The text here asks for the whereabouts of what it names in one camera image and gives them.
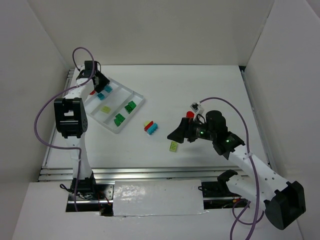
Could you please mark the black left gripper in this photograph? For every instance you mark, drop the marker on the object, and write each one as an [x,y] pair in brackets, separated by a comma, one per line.
[100,83]

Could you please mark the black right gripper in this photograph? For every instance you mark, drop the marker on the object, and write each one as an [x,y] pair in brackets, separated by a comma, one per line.
[186,130]

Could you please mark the blue lego brick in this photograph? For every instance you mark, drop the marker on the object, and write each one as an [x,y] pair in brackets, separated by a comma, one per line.
[101,96]
[108,88]

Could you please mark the yellow green lego brick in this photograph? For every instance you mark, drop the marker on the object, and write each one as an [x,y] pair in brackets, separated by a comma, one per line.
[173,146]

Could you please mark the pale yellow lego brick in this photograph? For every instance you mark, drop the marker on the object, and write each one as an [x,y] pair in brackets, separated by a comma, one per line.
[105,109]

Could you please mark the small dark green lego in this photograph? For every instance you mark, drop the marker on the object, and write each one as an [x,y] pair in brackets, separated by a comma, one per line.
[130,106]

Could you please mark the green lego plate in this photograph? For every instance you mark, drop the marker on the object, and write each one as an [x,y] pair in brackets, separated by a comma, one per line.
[120,117]

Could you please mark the dark green lego brick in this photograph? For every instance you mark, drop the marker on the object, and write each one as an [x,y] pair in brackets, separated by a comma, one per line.
[117,122]

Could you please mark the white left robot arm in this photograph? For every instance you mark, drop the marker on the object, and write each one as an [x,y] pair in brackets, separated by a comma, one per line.
[72,122]

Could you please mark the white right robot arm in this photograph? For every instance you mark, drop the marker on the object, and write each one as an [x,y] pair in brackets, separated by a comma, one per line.
[281,200]

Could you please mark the red rounded lego block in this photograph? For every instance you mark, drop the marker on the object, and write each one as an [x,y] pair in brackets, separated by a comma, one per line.
[190,114]

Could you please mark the yellow red blue lego stack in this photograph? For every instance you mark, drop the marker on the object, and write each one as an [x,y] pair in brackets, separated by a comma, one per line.
[150,127]

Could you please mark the white divided sorting tray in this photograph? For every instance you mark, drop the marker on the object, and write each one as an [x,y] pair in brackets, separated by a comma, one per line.
[116,100]

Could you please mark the silver foil tape sheet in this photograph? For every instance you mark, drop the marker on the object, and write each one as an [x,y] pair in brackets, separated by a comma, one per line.
[157,198]

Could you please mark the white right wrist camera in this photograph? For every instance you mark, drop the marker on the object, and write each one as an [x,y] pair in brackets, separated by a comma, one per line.
[197,109]

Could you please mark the aluminium front rail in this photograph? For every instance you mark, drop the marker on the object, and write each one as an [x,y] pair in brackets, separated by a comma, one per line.
[65,174]

